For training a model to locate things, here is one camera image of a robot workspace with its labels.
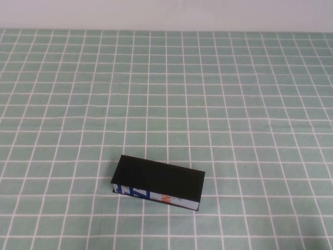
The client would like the black printed glasses case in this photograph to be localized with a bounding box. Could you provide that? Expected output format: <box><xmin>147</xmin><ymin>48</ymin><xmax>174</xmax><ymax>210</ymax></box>
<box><xmin>111</xmin><ymin>154</ymin><xmax>206</xmax><ymax>211</ymax></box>

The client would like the green white checked tablecloth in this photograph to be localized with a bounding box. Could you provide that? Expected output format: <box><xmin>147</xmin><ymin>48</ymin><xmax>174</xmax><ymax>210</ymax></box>
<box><xmin>0</xmin><ymin>27</ymin><xmax>333</xmax><ymax>250</ymax></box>

